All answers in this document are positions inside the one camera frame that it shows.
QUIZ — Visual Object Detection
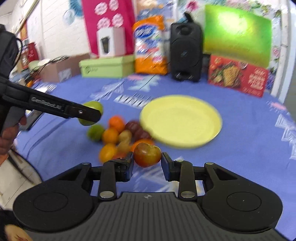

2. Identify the small orange bottom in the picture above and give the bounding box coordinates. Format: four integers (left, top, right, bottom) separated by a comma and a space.
99, 143, 117, 163

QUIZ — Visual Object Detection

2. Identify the small orange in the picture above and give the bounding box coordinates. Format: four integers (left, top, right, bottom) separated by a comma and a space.
102, 128, 119, 144
99, 143, 117, 163

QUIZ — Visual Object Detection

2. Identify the brown kiwi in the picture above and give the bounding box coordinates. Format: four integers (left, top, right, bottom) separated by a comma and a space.
118, 130, 132, 144
117, 140, 131, 155

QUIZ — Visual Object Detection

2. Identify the red small apple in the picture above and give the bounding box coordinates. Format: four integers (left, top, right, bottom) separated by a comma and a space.
133, 143, 162, 168

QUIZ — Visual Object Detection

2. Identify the large orange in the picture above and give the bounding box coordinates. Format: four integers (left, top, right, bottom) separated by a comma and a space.
130, 138, 154, 152
108, 115, 125, 133

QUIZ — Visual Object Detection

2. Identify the dark plum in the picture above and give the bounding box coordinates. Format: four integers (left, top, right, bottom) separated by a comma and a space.
125, 120, 142, 135
133, 128, 152, 141

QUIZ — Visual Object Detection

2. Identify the green fruit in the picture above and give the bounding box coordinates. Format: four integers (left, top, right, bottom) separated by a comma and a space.
78, 101, 103, 126
87, 125, 105, 142

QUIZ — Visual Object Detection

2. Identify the person's left hand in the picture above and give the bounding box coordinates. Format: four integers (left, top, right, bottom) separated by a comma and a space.
0, 116, 27, 155

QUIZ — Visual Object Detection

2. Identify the yellow plastic plate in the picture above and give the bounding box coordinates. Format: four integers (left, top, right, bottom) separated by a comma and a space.
139, 95, 222, 149

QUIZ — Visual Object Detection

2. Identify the brown cardboard box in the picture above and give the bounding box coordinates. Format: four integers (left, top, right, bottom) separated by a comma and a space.
40, 53, 90, 83

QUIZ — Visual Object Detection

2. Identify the blue patterned tablecloth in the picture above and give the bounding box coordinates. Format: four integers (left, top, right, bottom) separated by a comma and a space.
11, 73, 296, 239

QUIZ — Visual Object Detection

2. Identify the light green shoe box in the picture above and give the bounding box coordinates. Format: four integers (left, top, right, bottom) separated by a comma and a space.
79, 55, 134, 78

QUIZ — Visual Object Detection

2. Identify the white coffee cup box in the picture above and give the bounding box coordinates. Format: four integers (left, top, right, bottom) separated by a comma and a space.
97, 27, 126, 58

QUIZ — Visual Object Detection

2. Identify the red cracker box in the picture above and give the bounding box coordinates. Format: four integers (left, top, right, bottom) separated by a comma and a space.
208, 55, 268, 98

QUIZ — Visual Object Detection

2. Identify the orange paper cup package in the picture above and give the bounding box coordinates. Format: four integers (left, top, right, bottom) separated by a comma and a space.
133, 15, 168, 75

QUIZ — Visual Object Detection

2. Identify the pink paper bag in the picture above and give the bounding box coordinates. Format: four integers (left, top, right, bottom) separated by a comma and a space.
82, 0, 135, 55

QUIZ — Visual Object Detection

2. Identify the black speaker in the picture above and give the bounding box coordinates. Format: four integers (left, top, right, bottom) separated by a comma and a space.
170, 12, 204, 82

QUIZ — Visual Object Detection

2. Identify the large green gift box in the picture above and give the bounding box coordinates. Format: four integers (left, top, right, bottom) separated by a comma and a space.
204, 4, 272, 68

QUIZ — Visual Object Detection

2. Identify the black cable on box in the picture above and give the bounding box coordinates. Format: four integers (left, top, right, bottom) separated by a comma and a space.
23, 55, 70, 82

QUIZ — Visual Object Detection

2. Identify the black speaker cable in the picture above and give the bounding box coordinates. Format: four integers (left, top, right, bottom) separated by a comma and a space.
136, 56, 173, 93

